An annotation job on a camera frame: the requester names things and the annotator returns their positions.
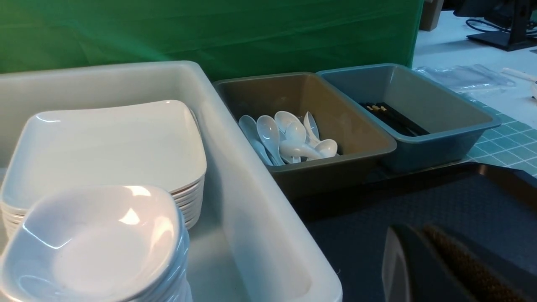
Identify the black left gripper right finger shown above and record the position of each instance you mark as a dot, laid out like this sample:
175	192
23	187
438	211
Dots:
487	276

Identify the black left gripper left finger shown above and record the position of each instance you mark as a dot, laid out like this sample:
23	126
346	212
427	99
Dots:
413	271

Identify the black serving tray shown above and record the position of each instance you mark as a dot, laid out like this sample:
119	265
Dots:
494	206

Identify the green checkered table mat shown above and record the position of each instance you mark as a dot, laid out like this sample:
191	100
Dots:
514	143

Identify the blue grey plastic bin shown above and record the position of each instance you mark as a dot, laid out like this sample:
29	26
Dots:
452	123

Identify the pile of black chopsticks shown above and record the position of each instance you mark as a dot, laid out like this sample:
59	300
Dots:
399	122

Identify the olive brown plastic bin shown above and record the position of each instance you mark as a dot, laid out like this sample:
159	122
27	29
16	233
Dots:
361	143

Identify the large white plastic tub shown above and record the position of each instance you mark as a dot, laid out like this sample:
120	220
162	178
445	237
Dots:
249	244

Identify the pile of white spoons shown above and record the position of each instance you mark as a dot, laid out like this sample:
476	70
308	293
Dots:
286	139

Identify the clear plastic bag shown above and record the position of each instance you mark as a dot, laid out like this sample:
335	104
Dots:
467	78

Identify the black monitor stand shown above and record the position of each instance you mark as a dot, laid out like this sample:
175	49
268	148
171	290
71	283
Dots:
510	20

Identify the stack of white square plates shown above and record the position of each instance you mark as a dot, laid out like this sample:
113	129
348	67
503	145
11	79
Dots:
157	143

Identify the stack of white small bowls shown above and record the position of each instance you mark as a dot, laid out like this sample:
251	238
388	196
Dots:
109	243

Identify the green cloth backdrop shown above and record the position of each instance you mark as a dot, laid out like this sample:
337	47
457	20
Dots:
227	38

